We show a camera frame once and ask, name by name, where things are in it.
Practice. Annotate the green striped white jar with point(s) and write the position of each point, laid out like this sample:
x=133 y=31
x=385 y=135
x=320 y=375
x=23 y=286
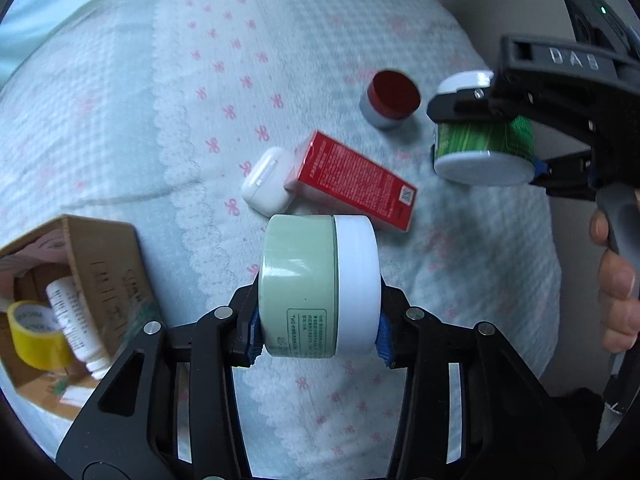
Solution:
x=475 y=137

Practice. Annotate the white blanket pink bows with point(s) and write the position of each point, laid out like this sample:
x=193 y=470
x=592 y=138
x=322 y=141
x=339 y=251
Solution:
x=125 y=110

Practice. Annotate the light blue sheet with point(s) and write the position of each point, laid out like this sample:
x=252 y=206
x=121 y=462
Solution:
x=30 y=5

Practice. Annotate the white earbuds case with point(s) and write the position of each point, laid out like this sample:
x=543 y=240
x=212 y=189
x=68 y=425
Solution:
x=262 y=180

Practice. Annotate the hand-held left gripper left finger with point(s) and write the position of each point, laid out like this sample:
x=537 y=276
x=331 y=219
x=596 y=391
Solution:
x=254 y=332

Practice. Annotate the yellow tape roll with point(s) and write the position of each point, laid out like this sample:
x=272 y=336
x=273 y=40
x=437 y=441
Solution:
x=30 y=345

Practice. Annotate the small grey jar red lid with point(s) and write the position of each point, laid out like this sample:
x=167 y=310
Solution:
x=395 y=92

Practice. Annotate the red carton box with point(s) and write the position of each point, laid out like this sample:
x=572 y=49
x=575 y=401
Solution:
x=350 y=175

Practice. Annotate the person's right hand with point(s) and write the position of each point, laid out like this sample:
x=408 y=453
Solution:
x=617 y=300

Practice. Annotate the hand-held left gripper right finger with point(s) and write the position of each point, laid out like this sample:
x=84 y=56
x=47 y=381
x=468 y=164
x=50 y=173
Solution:
x=385 y=345

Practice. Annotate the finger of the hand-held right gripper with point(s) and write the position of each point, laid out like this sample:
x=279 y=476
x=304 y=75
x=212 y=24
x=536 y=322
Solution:
x=460 y=105
x=565 y=175

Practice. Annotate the cardboard box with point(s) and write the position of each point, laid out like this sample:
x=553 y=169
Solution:
x=100 y=260

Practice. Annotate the white plastic bottle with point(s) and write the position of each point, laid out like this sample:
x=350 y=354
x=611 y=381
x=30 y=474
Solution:
x=70 y=320

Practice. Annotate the pale green jar white lid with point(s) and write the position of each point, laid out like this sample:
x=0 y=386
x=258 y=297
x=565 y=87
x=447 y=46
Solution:
x=300 y=285

